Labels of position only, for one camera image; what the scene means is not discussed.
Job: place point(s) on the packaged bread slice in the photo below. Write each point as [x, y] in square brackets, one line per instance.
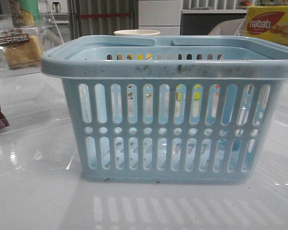
[20, 51]

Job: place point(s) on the light blue plastic basket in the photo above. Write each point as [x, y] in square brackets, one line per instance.
[169, 109]

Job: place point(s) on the white cabinet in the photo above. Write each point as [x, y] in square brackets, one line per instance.
[160, 15]

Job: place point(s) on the clear acrylic display shelf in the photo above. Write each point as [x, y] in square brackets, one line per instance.
[27, 97]

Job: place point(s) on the grey upholstered chair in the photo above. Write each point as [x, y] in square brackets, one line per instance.
[230, 27]

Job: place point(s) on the green cartoon snack canister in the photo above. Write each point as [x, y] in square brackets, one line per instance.
[24, 13]

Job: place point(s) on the yellow nabati wafer box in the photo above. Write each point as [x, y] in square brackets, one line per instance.
[268, 23]

